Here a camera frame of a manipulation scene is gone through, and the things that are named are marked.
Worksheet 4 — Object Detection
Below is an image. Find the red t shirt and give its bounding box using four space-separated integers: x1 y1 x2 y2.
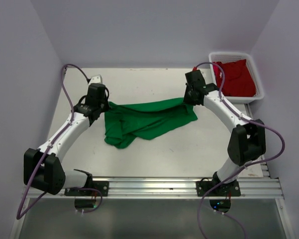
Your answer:
216 59 256 97

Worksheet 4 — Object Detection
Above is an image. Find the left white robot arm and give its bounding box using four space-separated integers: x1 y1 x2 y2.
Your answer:
23 83 109 196

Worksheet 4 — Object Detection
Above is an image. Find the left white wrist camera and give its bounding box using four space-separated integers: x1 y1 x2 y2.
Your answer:
88 75 102 85

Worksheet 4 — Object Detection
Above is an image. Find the white plastic basket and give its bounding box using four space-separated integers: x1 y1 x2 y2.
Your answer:
208 52 264 104

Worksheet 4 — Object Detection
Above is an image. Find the green t shirt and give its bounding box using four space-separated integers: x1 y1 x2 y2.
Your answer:
104 98 198 149

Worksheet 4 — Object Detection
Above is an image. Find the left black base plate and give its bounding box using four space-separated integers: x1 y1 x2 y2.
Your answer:
64 180 109 197

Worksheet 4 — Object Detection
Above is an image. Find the aluminium mounting rail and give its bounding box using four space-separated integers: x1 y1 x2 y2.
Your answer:
23 176 284 200

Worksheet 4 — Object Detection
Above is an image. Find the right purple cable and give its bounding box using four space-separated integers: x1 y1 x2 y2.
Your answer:
193 62 286 239

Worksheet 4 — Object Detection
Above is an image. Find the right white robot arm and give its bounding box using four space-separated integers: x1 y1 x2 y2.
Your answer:
184 70 266 197

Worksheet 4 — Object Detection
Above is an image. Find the side aluminium rail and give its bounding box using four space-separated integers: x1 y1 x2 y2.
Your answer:
243 103 272 178

